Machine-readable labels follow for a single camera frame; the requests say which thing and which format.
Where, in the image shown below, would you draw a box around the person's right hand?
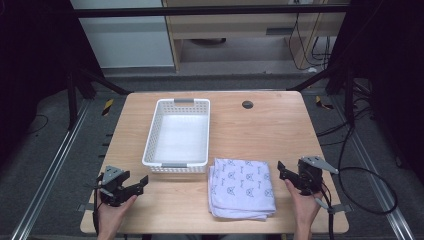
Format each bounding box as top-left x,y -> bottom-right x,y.
284,179 -> 324,232

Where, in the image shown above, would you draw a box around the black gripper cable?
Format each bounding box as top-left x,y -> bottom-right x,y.
318,181 -> 336,240
92,173 -> 102,235

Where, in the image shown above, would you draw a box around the yellow black tape marker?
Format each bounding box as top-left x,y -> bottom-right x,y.
315,95 -> 335,111
101,98 -> 115,117

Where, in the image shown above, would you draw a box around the black metal stand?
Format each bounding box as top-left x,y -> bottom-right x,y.
65,66 -> 133,132
285,63 -> 356,129

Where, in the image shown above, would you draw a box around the white cabinet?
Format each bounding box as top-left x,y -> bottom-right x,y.
69,0 -> 176,69

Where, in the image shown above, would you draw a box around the grey metal table bracket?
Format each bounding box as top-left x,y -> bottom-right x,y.
76,202 -> 95,213
314,196 -> 354,215

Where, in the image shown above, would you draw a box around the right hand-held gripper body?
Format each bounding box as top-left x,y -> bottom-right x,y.
297,155 -> 340,197

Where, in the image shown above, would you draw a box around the black horizontal frame bar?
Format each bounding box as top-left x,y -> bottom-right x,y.
72,3 -> 349,18

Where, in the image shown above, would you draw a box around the dark curtain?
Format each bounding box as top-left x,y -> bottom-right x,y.
0,0 -> 104,161
328,0 -> 424,184

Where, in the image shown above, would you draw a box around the black looped floor cable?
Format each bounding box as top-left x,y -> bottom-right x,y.
316,124 -> 399,216

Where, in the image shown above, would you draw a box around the person's left hand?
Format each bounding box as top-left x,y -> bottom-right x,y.
96,194 -> 139,235

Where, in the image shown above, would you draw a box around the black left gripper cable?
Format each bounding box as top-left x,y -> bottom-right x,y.
92,173 -> 102,235

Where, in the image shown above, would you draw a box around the aluminium floor rail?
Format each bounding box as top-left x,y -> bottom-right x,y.
9,99 -> 93,240
333,99 -> 416,240

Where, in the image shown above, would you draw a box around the black hanging cables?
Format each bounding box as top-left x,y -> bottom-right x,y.
287,12 -> 333,72

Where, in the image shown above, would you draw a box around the white perforated plastic basket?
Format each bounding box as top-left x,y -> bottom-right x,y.
141,97 -> 212,175

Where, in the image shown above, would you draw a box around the pale printed cloth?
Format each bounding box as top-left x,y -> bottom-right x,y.
207,157 -> 277,222

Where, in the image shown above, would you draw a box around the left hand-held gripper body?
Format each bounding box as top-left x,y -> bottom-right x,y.
97,165 -> 132,208

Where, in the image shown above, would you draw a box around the light wooden desk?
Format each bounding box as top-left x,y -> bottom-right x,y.
162,0 -> 348,72

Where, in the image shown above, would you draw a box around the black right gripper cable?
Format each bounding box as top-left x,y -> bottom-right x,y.
318,181 -> 336,240

